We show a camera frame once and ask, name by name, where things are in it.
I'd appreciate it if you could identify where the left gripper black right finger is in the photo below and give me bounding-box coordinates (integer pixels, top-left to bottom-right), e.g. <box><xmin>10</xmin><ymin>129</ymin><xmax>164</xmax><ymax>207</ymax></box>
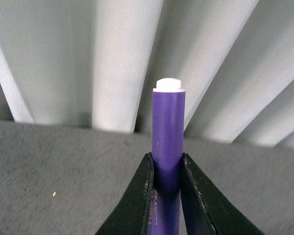
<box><xmin>181</xmin><ymin>153</ymin><xmax>263</xmax><ymax>235</ymax></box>

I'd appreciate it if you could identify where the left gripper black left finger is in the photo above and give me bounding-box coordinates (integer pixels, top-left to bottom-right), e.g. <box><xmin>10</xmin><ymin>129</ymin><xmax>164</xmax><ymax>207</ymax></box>
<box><xmin>96</xmin><ymin>152</ymin><xmax>155</xmax><ymax>235</ymax></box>

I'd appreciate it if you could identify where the purple highlighter pen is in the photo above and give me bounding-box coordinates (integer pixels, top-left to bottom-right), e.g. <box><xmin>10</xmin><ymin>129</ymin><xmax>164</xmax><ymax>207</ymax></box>
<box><xmin>147</xmin><ymin>78</ymin><xmax>186</xmax><ymax>235</ymax></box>

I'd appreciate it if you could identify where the grey pleated curtain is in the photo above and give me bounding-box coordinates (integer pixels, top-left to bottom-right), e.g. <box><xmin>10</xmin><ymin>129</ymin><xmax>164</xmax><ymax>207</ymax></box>
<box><xmin>0</xmin><ymin>0</ymin><xmax>294</xmax><ymax>148</ymax></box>

